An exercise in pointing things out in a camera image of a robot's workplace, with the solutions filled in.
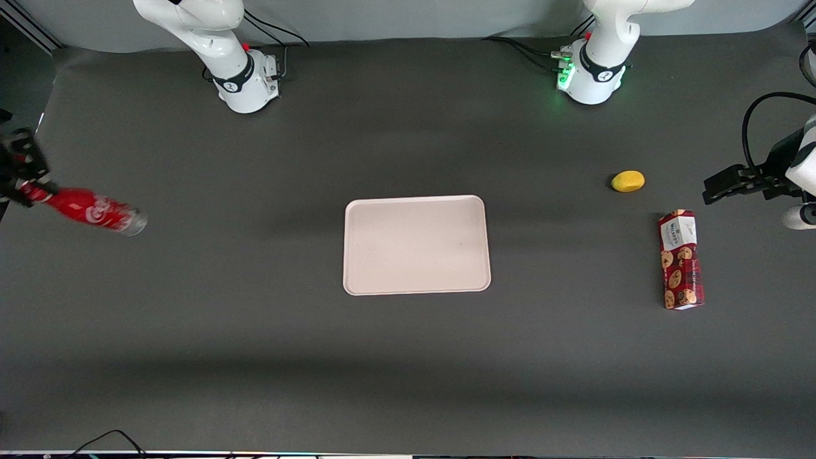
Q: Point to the yellow lemon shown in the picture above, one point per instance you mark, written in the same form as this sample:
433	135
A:
628	181

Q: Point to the aluminium frame profile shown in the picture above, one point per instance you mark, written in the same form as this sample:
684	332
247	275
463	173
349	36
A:
808	22
29	25

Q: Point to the pale pink plastic tray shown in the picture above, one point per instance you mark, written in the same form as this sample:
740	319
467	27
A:
417	245

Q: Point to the red coke bottle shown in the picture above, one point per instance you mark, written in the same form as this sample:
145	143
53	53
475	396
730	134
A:
89	209

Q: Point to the red cookie box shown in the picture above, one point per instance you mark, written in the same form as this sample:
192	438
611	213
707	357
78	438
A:
681	261

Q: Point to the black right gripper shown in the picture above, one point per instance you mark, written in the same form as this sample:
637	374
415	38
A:
18	160

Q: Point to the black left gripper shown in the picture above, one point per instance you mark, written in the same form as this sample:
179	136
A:
773	167

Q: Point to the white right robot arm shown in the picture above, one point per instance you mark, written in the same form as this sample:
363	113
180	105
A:
220	48

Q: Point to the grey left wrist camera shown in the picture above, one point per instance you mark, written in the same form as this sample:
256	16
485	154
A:
798	217

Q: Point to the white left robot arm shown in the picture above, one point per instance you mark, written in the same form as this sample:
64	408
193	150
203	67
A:
602	57

